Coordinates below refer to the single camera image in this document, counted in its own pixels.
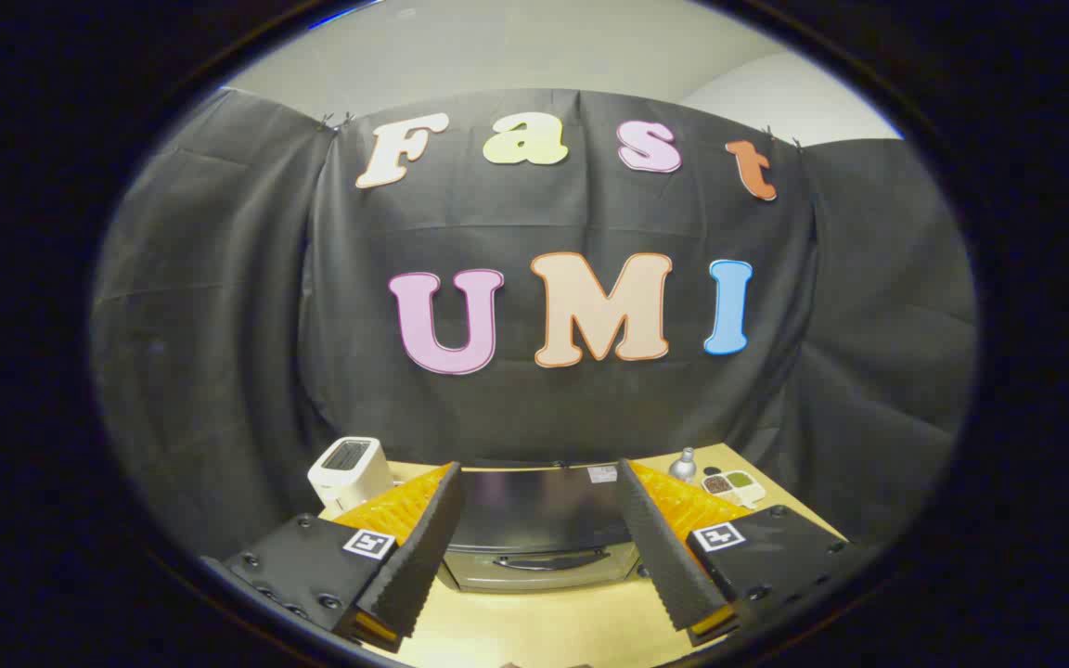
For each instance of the black toaster oven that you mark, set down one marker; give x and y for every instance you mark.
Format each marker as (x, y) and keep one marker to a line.
(539, 520)

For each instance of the white divided condiment dish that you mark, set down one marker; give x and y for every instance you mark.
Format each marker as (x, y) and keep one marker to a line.
(732, 486)

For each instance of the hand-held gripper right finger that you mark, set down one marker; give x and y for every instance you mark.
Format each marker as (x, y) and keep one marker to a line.
(660, 547)

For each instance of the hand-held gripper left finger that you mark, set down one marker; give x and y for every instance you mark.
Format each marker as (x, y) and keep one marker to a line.
(423, 547)

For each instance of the silver metal bottle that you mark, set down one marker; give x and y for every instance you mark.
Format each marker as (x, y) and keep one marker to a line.
(683, 467)

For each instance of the black backdrop cloth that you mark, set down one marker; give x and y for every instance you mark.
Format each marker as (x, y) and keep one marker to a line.
(219, 325)

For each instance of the white pop-up toaster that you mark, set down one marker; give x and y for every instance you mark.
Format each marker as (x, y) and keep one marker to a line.
(349, 473)

